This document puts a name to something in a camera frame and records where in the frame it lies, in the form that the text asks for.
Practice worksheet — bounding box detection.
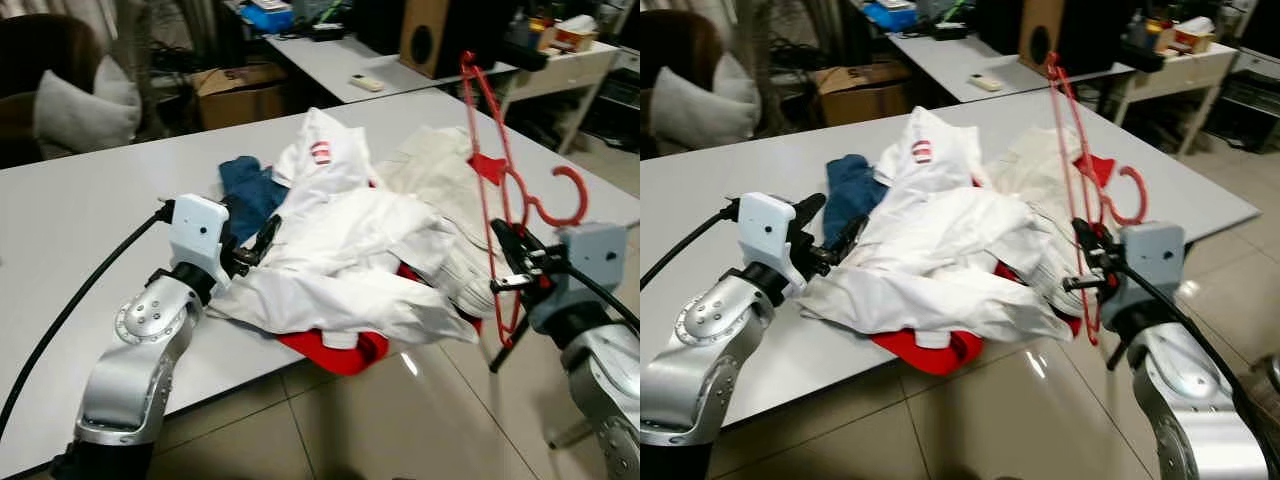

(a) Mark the red plastic clothes hanger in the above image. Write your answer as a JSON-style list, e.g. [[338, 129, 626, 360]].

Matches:
[[1043, 52, 1149, 346], [459, 50, 591, 349]]

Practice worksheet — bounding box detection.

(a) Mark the white shirt with red logo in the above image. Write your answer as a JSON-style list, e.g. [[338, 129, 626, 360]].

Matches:
[[797, 107, 1076, 346], [205, 107, 481, 346]]

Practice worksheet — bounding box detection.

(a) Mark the blue denim garment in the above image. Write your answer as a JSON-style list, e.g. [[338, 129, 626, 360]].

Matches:
[[218, 155, 291, 244], [822, 153, 891, 246]]

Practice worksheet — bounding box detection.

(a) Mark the cream garment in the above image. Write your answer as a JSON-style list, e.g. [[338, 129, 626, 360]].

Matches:
[[375, 125, 516, 316], [985, 125, 1101, 316]]

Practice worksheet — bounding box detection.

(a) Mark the brown cardboard box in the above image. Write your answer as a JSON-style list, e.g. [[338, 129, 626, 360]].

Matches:
[[195, 65, 291, 131], [812, 62, 913, 128]]

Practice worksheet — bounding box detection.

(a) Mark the plain red garment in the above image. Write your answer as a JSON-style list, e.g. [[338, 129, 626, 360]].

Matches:
[[868, 265, 1086, 377], [277, 262, 483, 377]]

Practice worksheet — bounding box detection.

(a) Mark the large grey pillow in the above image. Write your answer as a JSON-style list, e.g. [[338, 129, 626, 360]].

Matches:
[[650, 55, 763, 153], [33, 55, 143, 156]]

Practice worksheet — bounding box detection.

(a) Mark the white desk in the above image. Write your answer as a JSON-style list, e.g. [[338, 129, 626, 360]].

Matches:
[[265, 30, 521, 106], [885, 30, 1136, 104]]

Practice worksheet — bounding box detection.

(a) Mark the white side table with drawer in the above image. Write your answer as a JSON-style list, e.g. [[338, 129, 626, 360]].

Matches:
[[1110, 40, 1241, 156], [500, 40, 621, 156]]

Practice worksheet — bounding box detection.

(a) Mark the blue box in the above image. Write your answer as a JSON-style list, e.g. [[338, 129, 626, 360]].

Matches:
[[240, 0, 296, 33], [862, 0, 919, 31]]

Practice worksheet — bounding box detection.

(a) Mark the brown wooden speaker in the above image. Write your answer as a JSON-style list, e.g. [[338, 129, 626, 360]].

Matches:
[[1018, 0, 1131, 73], [398, 0, 476, 79]]

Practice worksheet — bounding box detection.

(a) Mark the orange and white box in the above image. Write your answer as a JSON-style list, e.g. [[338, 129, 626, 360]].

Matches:
[[550, 17, 599, 53], [1170, 17, 1219, 53]]

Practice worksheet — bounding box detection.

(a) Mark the brown armchair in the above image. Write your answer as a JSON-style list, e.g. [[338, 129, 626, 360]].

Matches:
[[0, 15, 106, 166], [640, 10, 726, 161]]

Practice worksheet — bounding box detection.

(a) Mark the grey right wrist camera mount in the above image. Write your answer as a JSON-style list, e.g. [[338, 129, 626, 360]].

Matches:
[[530, 222, 629, 336], [1105, 222, 1188, 336]]

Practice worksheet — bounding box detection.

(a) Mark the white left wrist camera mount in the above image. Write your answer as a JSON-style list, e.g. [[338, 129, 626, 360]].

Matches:
[[168, 193, 231, 291], [735, 192, 809, 299]]

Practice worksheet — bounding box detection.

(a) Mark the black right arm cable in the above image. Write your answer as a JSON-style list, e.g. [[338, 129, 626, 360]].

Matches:
[[560, 262, 641, 331], [1130, 262, 1280, 421]]

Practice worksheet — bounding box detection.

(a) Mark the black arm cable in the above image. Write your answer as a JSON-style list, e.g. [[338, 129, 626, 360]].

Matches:
[[640, 205, 741, 291], [1130, 262, 1280, 421], [0, 205, 171, 441], [560, 262, 641, 331]]

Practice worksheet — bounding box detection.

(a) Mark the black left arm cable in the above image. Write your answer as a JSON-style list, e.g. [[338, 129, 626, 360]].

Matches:
[[0, 205, 171, 441], [640, 205, 741, 291]]

